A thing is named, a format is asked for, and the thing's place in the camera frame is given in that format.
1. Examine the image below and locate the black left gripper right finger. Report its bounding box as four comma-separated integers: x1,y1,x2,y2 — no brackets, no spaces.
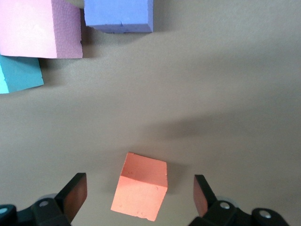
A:
192,174,289,226

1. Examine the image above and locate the purple foam cube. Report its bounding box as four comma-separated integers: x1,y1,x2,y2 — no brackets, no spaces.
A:
84,0,155,34

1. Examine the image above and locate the orange foam cube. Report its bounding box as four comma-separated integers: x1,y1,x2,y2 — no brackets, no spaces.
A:
110,152,169,222

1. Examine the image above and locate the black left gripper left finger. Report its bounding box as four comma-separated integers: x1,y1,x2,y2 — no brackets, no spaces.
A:
0,172,88,226

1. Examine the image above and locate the pink foam cube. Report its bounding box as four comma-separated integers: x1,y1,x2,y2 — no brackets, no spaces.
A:
0,0,84,59

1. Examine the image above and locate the blue foam cube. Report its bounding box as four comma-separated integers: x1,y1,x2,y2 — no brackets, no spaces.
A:
0,54,45,95

